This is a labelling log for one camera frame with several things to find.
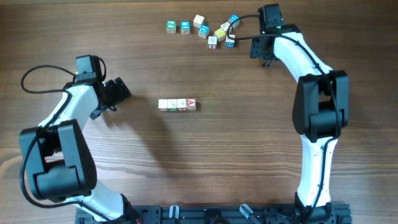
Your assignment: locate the red A letter block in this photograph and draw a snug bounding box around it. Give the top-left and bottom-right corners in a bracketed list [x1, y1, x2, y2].
[187, 98, 197, 110]

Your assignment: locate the blue block far right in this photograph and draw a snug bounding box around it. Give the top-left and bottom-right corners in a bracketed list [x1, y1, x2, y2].
[228, 14, 239, 29]

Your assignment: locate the white block red V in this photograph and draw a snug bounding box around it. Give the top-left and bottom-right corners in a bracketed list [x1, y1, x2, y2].
[177, 98, 187, 111]

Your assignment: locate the blue L letter block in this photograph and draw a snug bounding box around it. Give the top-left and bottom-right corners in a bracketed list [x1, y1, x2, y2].
[180, 21, 190, 34]

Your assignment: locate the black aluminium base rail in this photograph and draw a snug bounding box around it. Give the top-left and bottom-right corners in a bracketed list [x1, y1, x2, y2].
[75, 204, 353, 224]

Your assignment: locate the white block green side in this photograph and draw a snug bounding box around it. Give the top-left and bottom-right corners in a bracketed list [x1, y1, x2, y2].
[167, 99, 178, 111]

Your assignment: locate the green Z letter block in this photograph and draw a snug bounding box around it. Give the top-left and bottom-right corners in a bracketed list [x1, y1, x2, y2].
[166, 20, 177, 34]

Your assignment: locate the black right camera cable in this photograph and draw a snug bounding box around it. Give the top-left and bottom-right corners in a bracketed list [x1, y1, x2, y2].
[226, 14, 343, 218]

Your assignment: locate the white block blue side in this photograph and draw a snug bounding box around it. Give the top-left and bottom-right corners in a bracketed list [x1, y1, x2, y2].
[220, 22, 233, 33]

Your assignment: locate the blue D letter block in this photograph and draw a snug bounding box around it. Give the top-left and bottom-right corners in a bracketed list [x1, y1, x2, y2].
[198, 25, 210, 39]

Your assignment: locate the yellow block in cluster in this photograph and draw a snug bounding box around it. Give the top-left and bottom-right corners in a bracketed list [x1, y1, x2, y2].
[214, 28, 226, 42]

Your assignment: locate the white block blue bottom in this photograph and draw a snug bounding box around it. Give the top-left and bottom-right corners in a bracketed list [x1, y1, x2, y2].
[225, 34, 235, 47]

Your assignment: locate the white picture block top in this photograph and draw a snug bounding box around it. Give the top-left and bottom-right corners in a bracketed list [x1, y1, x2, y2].
[193, 14, 205, 28]

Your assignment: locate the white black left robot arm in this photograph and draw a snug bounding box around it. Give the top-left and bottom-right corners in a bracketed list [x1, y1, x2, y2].
[19, 55, 142, 223]

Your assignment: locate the white block red side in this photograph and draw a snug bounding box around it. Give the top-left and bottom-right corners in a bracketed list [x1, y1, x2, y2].
[158, 99, 168, 111]

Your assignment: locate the small white centre block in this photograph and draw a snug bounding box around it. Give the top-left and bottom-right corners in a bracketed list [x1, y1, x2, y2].
[208, 36, 218, 49]

